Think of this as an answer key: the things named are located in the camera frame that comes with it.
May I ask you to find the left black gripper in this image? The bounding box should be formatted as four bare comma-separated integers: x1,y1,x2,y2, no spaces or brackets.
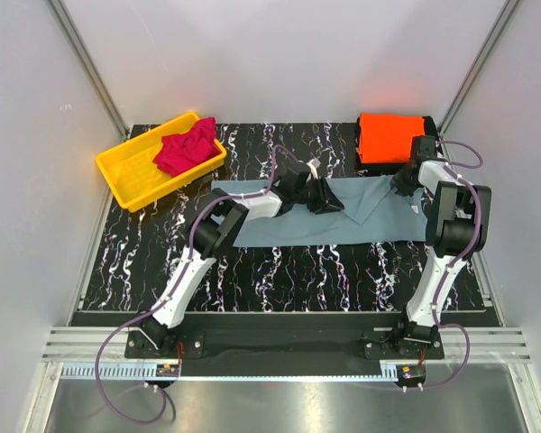
292,176,343,215

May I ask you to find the blue-grey t shirt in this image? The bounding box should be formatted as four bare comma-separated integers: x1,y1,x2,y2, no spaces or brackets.
234,175,426,248

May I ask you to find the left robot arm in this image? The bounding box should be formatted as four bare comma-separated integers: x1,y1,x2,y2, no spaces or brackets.
139,167,344,357

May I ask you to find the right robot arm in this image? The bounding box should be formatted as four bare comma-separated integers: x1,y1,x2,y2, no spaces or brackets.
390,135,492,359

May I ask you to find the folded orange t shirt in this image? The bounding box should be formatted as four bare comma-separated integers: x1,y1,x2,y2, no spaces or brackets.
358,113,426,165

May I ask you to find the folded black t shirt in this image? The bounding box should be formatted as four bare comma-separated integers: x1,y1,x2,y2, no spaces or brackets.
355,116,439,176

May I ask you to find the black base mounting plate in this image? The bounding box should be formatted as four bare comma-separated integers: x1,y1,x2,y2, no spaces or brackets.
124,312,444,379

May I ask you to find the red t shirt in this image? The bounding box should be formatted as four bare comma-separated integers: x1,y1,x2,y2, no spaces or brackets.
153,117,220,177

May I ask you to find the yellow plastic tray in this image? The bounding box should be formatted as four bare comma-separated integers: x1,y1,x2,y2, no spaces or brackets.
96,111,227,212

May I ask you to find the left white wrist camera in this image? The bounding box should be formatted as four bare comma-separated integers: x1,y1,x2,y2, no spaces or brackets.
307,158,321,180

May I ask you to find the aluminium frame rail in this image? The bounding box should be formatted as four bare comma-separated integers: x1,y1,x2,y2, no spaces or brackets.
41,327,531,382

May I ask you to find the right aluminium corner post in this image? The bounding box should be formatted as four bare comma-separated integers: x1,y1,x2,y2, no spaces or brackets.
438,0,522,136

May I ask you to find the aluminium corner post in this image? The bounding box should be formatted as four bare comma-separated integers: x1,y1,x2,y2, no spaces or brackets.
438,0,522,136
45,0,130,140

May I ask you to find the left aluminium corner post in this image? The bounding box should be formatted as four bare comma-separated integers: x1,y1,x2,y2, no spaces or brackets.
45,0,130,140

